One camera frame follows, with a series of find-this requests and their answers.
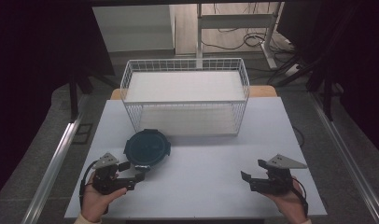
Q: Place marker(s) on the metal rail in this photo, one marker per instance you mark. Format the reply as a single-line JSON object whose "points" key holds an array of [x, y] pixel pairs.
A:
{"points": [[349, 158], [50, 169]]}

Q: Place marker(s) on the black stand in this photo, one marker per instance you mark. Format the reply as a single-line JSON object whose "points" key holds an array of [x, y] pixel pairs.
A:
{"points": [[321, 81], [77, 90]]}

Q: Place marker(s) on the person's left hand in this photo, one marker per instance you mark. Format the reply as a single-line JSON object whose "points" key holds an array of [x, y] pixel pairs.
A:
{"points": [[96, 201]]}

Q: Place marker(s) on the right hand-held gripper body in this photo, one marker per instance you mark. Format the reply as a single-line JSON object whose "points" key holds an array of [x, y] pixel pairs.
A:
{"points": [[276, 179]]}

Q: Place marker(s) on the white desk frame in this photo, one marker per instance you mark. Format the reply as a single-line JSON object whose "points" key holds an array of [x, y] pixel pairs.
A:
{"points": [[237, 29]]}

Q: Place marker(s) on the person's right hand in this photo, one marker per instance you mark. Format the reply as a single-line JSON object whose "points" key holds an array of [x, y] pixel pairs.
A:
{"points": [[287, 203]]}

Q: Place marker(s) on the dark teal round lid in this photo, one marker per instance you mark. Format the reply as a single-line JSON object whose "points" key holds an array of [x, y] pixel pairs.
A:
{"points": [[147, 148]]}

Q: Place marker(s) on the wooden table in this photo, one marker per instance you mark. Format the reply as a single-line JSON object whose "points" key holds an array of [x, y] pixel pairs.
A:
{"points": [[261, 91]]}

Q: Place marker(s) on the white power strip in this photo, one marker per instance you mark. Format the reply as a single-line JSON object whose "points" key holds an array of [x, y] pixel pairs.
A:
{"points": [[292, 70]]}

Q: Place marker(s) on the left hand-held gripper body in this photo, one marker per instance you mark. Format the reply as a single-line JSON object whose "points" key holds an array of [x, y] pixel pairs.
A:
{"points": [[108, 179]]}

